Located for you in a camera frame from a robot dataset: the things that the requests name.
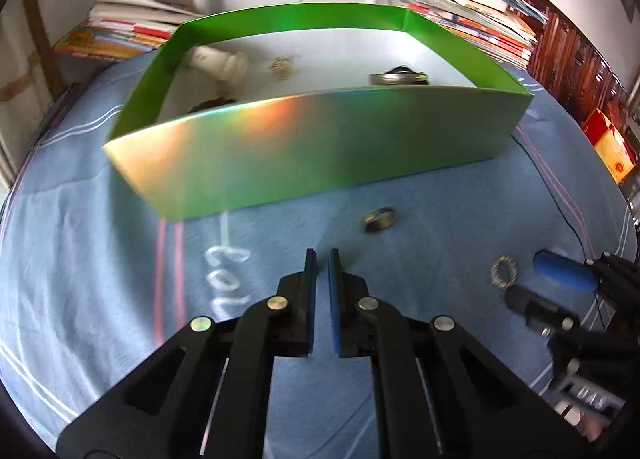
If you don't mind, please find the small silver beaded ring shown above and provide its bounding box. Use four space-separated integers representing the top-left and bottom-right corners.
491 255 518 286

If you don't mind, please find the stack of red-spined books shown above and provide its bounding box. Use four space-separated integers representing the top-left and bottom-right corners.
52 0 206 62

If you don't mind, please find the green holographic cardboard box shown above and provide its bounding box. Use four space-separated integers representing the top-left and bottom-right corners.
102 2 535 222

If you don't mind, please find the red and yellow carton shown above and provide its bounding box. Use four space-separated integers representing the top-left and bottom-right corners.
580 108 638 185

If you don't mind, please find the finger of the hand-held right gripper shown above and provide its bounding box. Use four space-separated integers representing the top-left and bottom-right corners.
504 285 621 340
533 249 640 300

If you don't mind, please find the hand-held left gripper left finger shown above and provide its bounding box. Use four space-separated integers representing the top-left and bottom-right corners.
56 248 318 459

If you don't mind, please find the stack of books and magazines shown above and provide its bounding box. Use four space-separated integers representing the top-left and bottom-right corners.
367 0 546 71

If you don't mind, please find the dark metal ring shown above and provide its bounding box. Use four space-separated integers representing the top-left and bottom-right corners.
363 206 398 233

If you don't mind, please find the brown wooden bead bracelet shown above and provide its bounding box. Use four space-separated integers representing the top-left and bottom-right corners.
187 96 236 114

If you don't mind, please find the beige fringed curtain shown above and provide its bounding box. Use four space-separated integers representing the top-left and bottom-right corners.
0 0 66 180

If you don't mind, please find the dark red wooden headboard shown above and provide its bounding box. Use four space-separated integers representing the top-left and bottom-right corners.
475 0 640 140

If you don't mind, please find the silver engraved bangle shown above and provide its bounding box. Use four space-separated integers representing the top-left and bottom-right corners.
369 65 431 87

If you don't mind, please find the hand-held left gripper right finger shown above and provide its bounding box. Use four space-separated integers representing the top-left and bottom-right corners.
327 248 596 459

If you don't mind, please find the silver flower cluster ornament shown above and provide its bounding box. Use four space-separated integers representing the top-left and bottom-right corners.
269 56 301 81

